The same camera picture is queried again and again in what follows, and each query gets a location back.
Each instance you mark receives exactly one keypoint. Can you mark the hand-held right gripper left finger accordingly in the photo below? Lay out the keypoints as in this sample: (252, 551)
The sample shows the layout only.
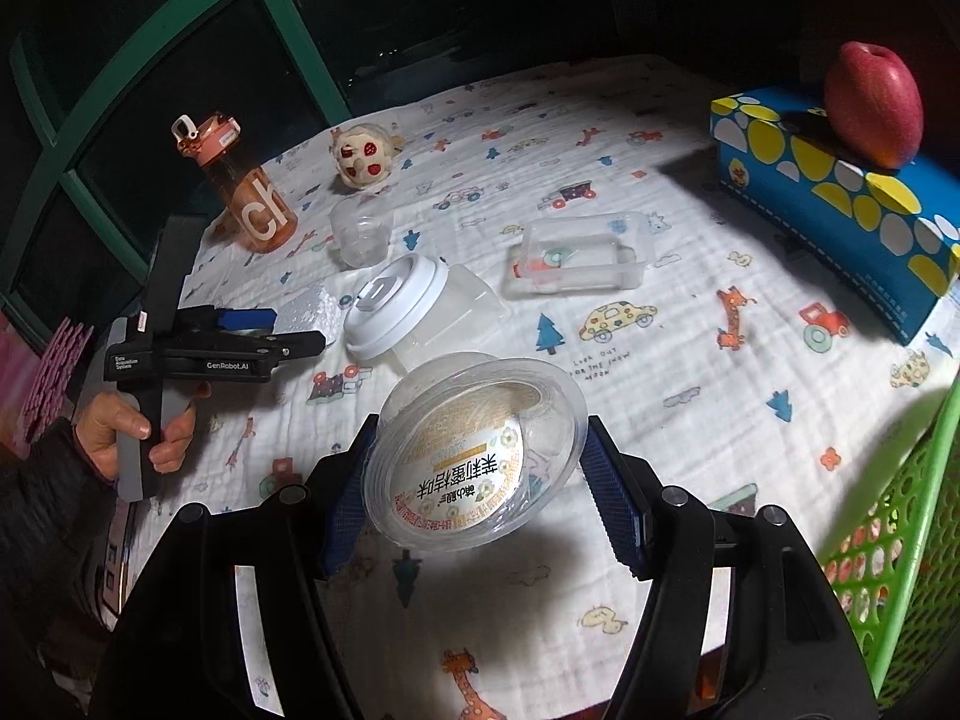
(346, 510)

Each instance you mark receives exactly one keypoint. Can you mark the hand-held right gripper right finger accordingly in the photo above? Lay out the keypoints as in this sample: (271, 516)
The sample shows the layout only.
(616, 510)

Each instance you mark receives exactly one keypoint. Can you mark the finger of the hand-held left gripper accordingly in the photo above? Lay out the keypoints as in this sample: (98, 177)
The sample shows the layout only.
(300, 345)
(247, 320)

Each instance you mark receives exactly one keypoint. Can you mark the clear labelled pudding cup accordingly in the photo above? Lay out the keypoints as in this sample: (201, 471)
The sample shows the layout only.
(465, 450)

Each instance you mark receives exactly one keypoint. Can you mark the green plastic mesh basket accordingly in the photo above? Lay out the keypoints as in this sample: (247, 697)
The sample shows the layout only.
(916, 562)

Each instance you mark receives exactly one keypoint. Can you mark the person's left forearm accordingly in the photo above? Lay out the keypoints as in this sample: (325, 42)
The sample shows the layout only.
(37, 510)

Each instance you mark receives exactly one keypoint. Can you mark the person's left hand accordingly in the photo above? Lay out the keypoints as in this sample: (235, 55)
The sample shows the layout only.
(97, 435)

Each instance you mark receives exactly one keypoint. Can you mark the silver foil lid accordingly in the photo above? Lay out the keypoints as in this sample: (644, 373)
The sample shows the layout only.
(307, 311)

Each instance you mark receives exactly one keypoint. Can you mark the clear cup with white lid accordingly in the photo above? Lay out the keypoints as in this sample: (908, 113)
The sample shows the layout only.
(397, 304)

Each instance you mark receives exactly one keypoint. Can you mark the orange water bottle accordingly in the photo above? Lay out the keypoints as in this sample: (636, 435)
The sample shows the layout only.
(255, 210)

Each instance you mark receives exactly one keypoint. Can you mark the small clear plastic cup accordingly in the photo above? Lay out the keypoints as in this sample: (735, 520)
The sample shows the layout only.
(364, 236)

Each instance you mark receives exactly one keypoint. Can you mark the pink perforated mat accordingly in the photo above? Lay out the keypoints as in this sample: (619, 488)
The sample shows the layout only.
(52, 375)

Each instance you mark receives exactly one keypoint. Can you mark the printed white blanket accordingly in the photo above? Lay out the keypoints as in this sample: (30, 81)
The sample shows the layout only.
(675, 390)

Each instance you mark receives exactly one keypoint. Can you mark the cream spotted toy ball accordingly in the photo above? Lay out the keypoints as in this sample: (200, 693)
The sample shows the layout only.
(364, 157)

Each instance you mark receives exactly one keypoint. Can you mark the clear rectangular plastic container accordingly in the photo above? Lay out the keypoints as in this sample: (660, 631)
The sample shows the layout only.
(577, 255)

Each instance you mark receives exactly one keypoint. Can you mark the blue spotted tissue box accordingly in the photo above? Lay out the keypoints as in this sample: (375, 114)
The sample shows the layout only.
(825, 195)

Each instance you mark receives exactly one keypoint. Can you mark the red apple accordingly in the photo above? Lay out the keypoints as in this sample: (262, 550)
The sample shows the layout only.
(870, 105)

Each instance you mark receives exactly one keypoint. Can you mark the green window frame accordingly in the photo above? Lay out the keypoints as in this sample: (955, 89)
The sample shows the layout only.
(307, 45)

